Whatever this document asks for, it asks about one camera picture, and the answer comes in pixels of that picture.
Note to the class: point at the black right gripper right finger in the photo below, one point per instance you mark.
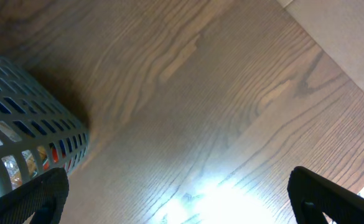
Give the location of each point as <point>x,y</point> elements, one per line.
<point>313,198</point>

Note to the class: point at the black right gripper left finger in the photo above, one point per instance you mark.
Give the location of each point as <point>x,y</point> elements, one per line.
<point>41,200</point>

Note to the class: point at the dark grey plastic basket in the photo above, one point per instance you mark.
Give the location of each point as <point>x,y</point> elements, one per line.
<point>30,115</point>

